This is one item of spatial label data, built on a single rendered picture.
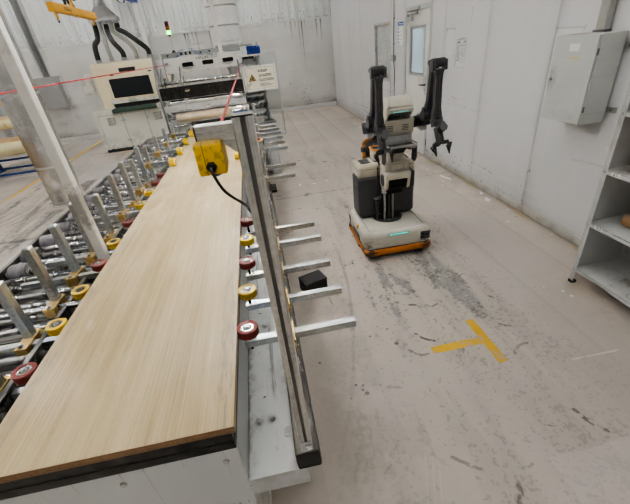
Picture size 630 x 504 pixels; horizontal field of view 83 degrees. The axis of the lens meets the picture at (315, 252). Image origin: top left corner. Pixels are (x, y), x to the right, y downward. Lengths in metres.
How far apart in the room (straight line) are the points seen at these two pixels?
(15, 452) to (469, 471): 1.76
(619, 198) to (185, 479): 3.05
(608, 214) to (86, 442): 3.22
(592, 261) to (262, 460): 2.83
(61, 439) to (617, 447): 2.30
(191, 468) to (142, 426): 0.20
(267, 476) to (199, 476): 0.21
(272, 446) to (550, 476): 1.32
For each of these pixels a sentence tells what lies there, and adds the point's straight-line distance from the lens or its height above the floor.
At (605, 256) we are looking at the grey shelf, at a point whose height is 0.17.
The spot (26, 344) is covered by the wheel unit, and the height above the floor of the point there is 0.85.
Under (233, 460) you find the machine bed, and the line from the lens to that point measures 1.28.
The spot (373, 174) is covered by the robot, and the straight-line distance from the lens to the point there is 3.36.
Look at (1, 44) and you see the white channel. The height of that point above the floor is 1.93.
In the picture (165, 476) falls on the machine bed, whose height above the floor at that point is 0.73.
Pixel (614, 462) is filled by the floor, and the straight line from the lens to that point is 2.35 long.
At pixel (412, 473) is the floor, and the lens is 2.04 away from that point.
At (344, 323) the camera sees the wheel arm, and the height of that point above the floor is 0.84.
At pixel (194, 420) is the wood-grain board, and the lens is 1.19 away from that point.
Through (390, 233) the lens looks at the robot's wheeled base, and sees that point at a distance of 3.28.
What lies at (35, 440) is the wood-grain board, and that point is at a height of 0.90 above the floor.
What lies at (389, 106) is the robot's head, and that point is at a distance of 2.94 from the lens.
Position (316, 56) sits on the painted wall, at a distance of 12.31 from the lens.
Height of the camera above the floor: 1.80
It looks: 30 degrees down
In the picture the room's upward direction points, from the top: 7 degrees counter-clockwise
